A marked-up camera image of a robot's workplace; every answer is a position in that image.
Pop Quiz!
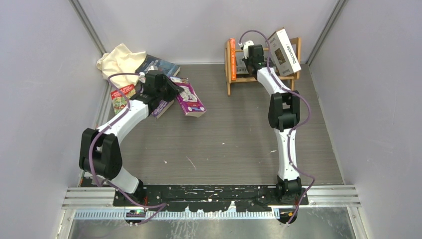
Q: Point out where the dark blue book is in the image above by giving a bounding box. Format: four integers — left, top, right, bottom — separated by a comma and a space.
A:
135, 54, 180, 77

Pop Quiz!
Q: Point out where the purple cartoon book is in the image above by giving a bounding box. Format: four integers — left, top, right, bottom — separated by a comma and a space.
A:
170, 76, 207, 118

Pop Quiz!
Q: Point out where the white Decorate book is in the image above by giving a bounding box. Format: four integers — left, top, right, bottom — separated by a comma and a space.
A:
268, 28, 301, 76

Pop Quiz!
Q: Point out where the orange treehouse book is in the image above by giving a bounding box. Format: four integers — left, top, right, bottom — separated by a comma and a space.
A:
229, 38, 236, 82

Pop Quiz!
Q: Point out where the wooden book rack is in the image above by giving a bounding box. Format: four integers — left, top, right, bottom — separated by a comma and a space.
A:
224, 37, 302, 96

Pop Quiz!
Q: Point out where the grey ianra book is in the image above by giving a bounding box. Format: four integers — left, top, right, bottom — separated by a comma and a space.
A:
235, 52, 249, 78

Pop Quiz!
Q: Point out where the purple yellow treehouse book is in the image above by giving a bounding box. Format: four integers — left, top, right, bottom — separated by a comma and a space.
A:
151, 100, 174, 119

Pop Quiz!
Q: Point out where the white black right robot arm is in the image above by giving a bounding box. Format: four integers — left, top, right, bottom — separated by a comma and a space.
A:
242, 41, 302, 205

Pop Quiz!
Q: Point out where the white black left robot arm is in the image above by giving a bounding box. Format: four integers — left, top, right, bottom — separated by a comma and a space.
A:
79, 70, 183, 206

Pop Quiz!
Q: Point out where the red treehouse book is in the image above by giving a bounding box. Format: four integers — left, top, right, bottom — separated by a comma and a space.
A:
110, 84, 136, 114

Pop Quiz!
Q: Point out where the cream cloth bag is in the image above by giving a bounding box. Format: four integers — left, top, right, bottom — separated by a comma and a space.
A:
96, 43, 147, 89

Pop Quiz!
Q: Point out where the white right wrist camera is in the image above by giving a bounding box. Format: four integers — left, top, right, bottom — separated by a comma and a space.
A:
238, 40, 254, 51

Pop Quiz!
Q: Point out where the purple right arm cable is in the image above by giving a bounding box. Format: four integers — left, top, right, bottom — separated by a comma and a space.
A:
239, 30, 316, 226

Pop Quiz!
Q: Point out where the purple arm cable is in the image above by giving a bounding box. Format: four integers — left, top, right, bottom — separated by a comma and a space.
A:
88, 72, 168, 226
239, 30, 316, 226

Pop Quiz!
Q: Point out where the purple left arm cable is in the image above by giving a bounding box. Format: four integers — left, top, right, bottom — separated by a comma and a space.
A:
88, 72, 168, 226

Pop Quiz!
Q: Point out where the black mounting base plate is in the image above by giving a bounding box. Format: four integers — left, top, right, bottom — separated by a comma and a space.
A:
130, 185, 309, 223

